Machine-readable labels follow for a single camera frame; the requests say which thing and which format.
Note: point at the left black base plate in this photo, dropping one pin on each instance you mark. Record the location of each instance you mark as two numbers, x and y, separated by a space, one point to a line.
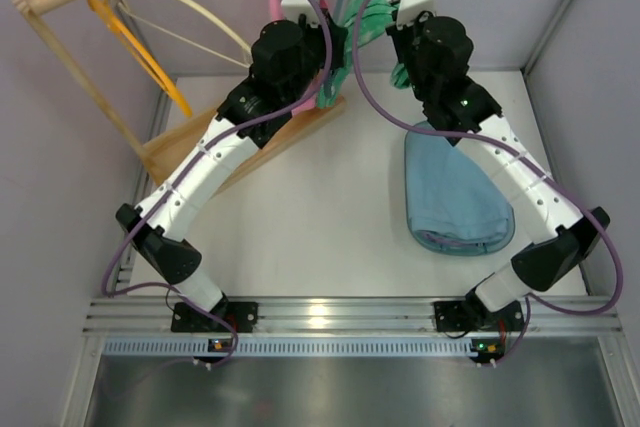
241 316

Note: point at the perforated grey cable duct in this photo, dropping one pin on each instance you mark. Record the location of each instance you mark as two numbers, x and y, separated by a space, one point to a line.
302 347

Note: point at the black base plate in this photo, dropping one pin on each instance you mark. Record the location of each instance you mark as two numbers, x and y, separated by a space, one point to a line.
241 316
456 316

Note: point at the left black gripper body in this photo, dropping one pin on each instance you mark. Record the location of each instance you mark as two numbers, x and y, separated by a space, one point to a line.
329 32

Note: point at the aluminium mounting rail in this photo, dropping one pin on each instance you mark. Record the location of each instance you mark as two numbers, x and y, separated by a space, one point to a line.
332 316

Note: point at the wooden clothes rack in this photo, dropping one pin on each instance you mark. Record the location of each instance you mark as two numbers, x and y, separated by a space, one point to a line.
161 154

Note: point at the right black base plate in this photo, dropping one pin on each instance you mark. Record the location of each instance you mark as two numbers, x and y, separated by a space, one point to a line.
456 316

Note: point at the blue plastic tray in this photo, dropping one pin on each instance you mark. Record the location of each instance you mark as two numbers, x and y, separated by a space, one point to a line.
457 237

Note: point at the orange plastic hanger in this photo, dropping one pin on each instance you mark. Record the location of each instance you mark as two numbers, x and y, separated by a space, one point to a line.
140 54

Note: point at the cream plastic hanger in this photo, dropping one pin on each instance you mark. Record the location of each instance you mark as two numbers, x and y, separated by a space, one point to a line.
190 23

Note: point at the green tie-dye trousers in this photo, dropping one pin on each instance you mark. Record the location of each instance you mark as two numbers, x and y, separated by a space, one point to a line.
376 17

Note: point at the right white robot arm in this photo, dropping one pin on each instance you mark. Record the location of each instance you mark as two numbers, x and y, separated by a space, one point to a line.
562 233

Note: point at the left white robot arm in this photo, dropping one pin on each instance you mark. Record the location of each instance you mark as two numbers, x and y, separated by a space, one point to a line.
243 125

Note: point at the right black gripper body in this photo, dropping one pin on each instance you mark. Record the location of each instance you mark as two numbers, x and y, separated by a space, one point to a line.
404 40

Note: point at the light blue folded cloth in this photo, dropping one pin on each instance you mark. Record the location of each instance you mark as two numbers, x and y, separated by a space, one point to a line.
450 197

